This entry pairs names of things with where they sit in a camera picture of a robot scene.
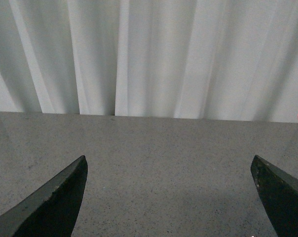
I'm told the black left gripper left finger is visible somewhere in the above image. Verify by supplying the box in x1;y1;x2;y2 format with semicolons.
0;156;88;237

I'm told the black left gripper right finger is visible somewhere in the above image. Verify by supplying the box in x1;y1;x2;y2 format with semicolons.
251;155;298;237

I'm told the white curtain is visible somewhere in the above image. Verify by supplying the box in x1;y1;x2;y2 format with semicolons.
0;0;298;122

